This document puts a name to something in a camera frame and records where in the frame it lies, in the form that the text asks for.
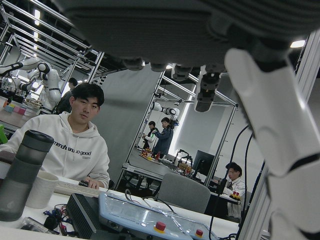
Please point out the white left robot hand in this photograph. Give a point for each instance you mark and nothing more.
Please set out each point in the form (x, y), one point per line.
(175, 32)

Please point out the small white background robot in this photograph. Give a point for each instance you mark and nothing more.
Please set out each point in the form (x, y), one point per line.
(167, 110)

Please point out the grey partition curtain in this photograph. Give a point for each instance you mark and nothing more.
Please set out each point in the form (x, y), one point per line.
(125, 120)

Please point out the person in white black top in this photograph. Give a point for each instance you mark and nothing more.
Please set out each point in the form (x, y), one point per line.
(150, 137)

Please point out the person in blue jacket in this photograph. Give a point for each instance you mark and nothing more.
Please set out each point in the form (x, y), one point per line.
(163, 140)

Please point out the person in dark clothes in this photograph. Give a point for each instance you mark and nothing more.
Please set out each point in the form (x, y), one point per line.
(65, 100)

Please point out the large white background robot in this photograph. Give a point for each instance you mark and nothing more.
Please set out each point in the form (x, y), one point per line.
(52, 82)

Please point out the black background monitor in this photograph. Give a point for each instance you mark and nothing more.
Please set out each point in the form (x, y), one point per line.
(202, 163)

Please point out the person in white hoodie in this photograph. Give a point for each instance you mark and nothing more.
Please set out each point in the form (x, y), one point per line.
(75, 155)

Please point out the light grey office chair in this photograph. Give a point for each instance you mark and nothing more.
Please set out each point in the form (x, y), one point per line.
(185, 192)

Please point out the seated person with glasses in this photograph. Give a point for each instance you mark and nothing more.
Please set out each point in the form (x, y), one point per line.
(236, 185)

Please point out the black computer mouse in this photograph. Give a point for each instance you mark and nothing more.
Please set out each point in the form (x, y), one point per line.
(83, 183)

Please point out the pastel coloured blocks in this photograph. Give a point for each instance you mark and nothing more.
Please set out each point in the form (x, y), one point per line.
(15, 109)

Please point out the beige keyboard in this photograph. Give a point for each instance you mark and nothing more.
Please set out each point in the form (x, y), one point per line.
(75, 190)

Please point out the large grey teach pendant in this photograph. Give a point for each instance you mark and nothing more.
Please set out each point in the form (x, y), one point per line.
(130, 215)

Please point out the black water bottle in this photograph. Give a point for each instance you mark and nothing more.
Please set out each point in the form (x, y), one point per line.
(25, 170)

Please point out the black ribbed controller box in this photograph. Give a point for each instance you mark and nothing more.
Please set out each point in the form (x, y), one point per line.
(80, 215)

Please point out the white mug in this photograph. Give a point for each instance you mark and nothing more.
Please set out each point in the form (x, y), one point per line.
(42, 190)

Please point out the clear bag of black parts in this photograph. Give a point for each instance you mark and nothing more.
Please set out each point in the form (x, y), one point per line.
(37, 226)

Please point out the aluminium frame post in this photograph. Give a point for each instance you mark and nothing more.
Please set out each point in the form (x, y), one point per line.
(307, 65)

